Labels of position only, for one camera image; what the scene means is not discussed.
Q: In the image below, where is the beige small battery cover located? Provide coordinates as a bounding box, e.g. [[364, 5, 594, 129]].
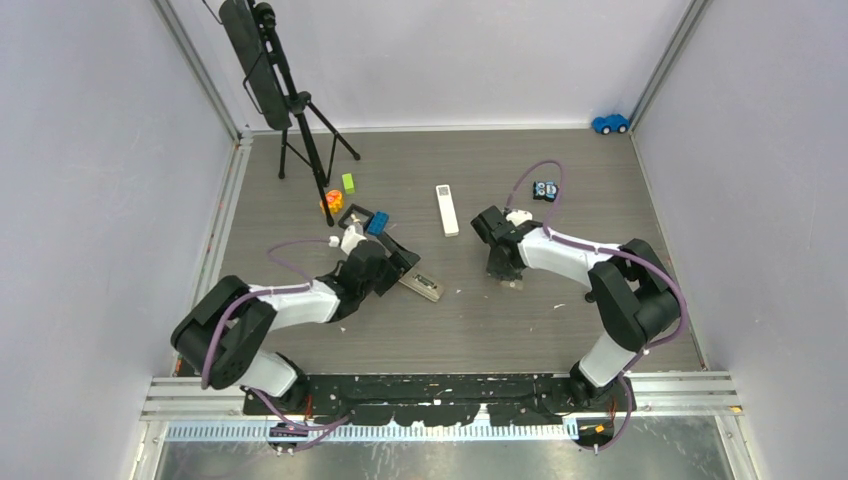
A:
[[500, 279, 524, 291]]

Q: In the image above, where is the short white remote control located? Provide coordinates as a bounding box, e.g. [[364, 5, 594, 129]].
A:
[[400, 270, 444, 303]]

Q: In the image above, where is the long white remote control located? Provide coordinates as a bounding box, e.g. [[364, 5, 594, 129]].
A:
[[435, 184, 459, 237]]

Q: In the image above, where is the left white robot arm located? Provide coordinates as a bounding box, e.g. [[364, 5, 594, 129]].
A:
[[170, 227, 421, 414]]

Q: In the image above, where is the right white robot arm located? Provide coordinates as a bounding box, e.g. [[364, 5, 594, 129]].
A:
[[470, 206, 685, 411]]

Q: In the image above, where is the blue lego brick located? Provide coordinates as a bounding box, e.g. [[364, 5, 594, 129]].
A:
[[366, 211, 389, 237]]

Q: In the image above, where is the black square tray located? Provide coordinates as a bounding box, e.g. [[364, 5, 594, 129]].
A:
[[337, 204, 374, 231]]

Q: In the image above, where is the small blue robot toy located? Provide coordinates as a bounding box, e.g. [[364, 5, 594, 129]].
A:
[[532, 181, 559, 202]]

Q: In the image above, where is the orange toy block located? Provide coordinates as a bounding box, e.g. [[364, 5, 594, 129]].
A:
[[325, 190, 344, 214]]

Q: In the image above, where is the green toy block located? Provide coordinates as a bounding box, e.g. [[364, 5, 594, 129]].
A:
[[342, 173, 356, 194]]

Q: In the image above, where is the blue toy car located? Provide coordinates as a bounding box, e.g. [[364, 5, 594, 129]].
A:
[[591, 114, 630, 135]]

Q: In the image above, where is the black tripod stand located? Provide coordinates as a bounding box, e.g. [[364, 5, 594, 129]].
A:
[[254, 1, 361, 226]]

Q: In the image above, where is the black light panel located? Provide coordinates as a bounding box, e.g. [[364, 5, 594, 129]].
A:
[[218, 0, 291, 131]]

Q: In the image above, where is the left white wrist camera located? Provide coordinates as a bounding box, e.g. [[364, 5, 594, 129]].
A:
[[328, 223, 367, 255]]

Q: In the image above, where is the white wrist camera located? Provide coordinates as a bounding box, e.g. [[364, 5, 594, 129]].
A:
[[504, 209, 533, 227], [328, 223, 367, 255]]

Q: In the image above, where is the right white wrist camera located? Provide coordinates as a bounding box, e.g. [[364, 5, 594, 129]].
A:
[[504, 209, 533, 227]]

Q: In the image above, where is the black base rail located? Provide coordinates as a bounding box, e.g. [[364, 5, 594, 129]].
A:
[[243, 373, 636, 427]]

